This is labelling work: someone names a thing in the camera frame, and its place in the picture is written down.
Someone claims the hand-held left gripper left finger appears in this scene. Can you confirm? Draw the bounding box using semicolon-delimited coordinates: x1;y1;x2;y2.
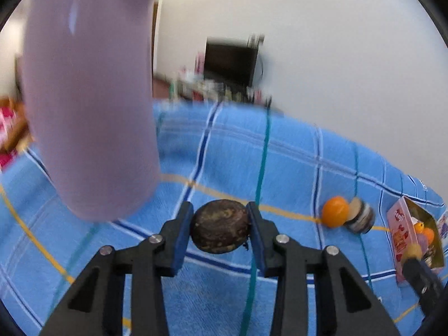
38;201;195;336

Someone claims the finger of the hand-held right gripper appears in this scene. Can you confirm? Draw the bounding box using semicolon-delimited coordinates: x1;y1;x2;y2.
402;257;444;317

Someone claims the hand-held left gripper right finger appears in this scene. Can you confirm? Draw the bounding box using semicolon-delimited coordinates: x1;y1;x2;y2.
246;201;401;336

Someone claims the dark brown wrinkled fruit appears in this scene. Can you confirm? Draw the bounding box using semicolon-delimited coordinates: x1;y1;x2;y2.
190;199;252;253

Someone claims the pink tin box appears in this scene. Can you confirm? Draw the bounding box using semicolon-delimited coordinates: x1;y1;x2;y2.
386;196;447;288

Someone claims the blue checked blanket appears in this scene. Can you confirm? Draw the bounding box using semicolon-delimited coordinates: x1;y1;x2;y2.
0;100;448;336

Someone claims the white television stand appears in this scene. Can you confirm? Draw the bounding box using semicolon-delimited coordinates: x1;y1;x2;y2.
171;73;274;107

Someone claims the purple electric kettle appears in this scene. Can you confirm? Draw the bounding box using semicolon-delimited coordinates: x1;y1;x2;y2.
21;0;165;222

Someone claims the black television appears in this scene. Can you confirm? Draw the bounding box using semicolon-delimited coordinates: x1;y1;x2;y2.
204;37;261;88

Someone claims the brown leather sofa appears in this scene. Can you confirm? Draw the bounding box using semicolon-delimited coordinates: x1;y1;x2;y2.
0;96;32;158

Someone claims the brown wooden door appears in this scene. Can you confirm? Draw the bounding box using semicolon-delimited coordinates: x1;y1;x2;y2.
151;0;162;78

